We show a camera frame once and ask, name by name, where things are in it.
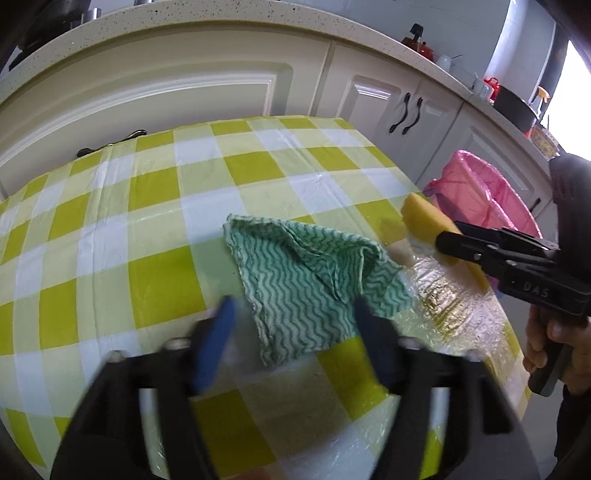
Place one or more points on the yellow-capped spray bottle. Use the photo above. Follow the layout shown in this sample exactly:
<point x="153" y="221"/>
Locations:
<point x="542" y="97"/>

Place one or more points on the green checkered tablecloth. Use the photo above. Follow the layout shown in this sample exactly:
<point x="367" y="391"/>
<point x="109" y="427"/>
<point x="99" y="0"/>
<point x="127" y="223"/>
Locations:
<point x="138" y="230"/>

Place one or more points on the white mug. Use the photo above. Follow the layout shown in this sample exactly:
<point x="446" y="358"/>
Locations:
<point x="481" y="88"/>

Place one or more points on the red plastic bag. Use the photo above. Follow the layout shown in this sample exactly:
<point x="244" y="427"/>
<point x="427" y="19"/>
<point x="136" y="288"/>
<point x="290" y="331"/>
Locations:
<point x="494" y="86"/>

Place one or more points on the person's right hand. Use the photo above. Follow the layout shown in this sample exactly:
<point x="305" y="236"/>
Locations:
<point x="533" y="341"/>

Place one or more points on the pink trash bin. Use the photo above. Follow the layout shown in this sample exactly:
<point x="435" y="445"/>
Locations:
<point x="475" y="184"/>

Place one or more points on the white kitchen cabinet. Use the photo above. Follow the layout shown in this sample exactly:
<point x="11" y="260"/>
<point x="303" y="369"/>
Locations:
<point x="184" y="92"/>

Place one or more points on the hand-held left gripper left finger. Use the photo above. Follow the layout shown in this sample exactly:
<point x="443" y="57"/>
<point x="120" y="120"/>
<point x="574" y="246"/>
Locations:
<point x="214" y="341"/>

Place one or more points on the yellow sponge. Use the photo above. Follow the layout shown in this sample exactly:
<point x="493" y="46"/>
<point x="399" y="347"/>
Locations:
<point x="422" y="217"/>

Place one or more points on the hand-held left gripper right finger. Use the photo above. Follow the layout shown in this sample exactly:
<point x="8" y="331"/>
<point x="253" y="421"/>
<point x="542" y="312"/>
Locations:
<point x="376" y="341"/>

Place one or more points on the green wavy striped cloth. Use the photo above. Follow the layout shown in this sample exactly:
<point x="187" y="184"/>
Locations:
<point x="300" y="277"/>

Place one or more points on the yellow patterned bowl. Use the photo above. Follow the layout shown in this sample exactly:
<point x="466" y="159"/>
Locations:
<point x="545" y="143"/>

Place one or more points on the black pot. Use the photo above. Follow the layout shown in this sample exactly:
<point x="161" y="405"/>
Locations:
<point x="515" y="108"/>

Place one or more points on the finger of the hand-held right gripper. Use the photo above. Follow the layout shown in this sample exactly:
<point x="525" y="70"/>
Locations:
<point x="466" y="249"/>
<point x="503" y="237"/>

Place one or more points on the red kettle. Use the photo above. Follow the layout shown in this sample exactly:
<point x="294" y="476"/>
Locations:
<point x="418" y="44"/>

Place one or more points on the white jar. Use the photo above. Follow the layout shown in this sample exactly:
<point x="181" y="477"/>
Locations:
<point x="444" y="62"/>

